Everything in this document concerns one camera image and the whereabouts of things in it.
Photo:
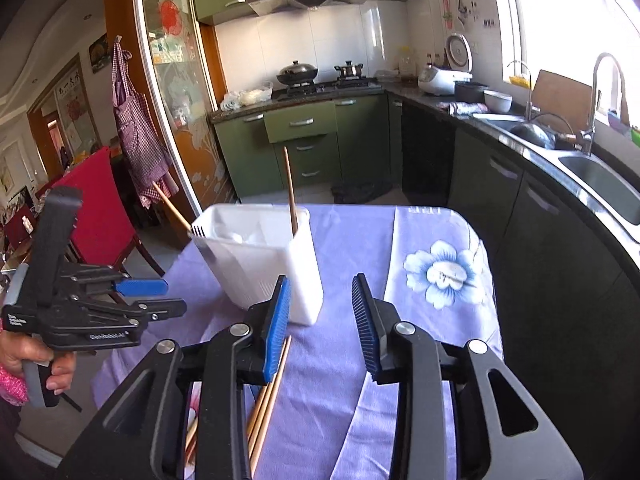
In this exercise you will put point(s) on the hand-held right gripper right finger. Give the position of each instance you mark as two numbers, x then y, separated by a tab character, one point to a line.
362	332

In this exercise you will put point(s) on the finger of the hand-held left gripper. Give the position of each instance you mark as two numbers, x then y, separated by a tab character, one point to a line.
160	307
140	287

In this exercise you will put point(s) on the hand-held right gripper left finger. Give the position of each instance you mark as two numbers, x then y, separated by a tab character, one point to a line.
277	332

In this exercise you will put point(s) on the white plastic utensil holder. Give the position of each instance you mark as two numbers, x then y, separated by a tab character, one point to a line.
260	270

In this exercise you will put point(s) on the wooden chopstick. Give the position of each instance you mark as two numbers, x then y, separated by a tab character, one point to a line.
272	400
260	410
290	195
172	211
191	435

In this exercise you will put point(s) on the person's left hand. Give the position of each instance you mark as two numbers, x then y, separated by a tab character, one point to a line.
20	355

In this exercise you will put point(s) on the purple floral tablecloth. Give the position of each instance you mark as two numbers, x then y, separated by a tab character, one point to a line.
345	255

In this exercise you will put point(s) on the red chair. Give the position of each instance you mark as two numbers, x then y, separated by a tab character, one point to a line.
100	210

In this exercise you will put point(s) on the black bag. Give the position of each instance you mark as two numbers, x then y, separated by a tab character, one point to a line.
361	191

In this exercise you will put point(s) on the checkered apron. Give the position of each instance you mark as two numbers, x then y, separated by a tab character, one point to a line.
137	130

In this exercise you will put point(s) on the green base cabinet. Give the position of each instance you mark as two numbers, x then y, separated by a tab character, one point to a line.
305	145

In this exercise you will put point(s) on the dark base cabinet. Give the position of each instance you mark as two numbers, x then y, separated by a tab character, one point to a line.
500	195

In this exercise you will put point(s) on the frosted glass sliding door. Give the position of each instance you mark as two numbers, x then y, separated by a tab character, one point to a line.
175	75

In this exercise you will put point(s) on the white plastic bags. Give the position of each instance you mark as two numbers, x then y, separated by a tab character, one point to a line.
247	96

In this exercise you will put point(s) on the dish cloth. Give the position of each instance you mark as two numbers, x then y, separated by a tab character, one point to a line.
462	108

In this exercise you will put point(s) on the gas stove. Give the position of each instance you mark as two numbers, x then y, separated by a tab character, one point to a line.
325	88

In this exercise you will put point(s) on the steel wok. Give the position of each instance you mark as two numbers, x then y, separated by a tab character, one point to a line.
531	135

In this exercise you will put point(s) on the black wok with lid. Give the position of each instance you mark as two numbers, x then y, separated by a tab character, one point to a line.
297	72

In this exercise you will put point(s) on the steel pot with lid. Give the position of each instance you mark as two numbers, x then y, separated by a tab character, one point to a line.
348	70

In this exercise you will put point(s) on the black pot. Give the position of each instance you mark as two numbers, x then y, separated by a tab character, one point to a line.
470	92

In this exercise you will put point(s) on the white rice cooker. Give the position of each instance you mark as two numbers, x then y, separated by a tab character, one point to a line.
442	77

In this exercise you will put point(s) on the white bowl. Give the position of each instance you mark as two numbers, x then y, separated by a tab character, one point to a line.
497	101

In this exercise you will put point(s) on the clear plastic jar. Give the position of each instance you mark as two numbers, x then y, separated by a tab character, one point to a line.
407	62

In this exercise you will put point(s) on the steel double sink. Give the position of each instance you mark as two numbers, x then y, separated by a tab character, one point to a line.
595	180

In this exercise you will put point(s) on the small steel faucet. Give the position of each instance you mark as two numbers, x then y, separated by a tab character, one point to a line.
527	90

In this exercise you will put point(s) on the wooden cutting board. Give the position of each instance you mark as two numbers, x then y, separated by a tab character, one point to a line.
560	97

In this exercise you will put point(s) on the tall steel faucet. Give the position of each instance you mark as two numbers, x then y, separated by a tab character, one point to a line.
597	85

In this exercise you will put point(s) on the framed wall picture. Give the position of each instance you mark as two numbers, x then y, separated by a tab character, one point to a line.
99	52

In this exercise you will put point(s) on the wall sticker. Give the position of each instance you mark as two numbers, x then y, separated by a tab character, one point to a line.
457	10

